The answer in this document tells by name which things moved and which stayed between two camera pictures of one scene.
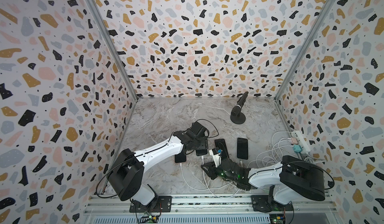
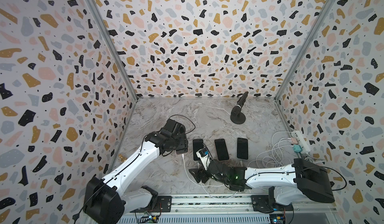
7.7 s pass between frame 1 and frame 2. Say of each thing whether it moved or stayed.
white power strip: stayed
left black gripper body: moved
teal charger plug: stayed
